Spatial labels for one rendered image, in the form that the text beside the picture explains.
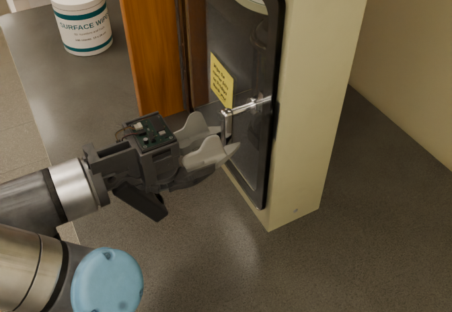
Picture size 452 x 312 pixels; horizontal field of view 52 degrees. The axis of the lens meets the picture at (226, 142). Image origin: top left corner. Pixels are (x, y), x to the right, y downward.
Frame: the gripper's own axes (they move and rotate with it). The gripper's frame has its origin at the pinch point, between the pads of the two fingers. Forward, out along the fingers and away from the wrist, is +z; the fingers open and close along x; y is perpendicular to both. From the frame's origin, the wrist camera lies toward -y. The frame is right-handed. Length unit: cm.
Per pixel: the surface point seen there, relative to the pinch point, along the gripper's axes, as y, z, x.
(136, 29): 2.7, -2.0, 31.8
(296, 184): -10.0, 10.2, -5.3
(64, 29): -13, -11, 66
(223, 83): 3.3, 4.4, 8.9
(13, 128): -115, -38, 162
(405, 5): 3, 49, 15
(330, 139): -2.1, 15.7, -5.2
